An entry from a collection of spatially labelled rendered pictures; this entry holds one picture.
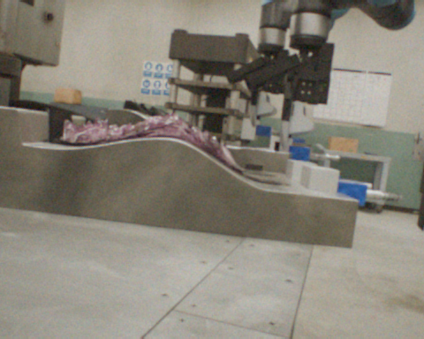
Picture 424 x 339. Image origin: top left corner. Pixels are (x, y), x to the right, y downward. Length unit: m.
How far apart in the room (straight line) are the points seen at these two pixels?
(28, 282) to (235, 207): 0.25
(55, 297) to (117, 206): 0.22
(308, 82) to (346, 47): 6.74
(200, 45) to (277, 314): 4.81
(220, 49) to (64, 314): 4.77
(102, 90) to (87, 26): 1.28
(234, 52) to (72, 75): 4.56
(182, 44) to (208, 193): 4.67
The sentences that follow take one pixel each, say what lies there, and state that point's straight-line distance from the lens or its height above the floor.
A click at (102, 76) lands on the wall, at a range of 8.48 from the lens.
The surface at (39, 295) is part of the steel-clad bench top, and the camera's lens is 0.29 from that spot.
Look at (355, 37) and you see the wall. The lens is 7.60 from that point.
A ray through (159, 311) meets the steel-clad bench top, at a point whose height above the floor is 0.80.
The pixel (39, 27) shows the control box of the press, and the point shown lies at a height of 1.18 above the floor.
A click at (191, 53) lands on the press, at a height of 1.78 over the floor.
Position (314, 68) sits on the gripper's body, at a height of 1.05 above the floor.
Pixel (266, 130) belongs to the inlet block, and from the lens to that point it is 1.13.
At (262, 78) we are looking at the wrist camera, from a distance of 0.84.
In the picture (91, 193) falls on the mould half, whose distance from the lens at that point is 0.48.
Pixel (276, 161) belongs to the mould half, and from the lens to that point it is 0.78.
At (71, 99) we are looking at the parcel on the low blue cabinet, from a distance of 8.16.
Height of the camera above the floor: 0.91
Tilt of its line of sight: 4 degrees down
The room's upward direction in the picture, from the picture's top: 7 degrees clockwise
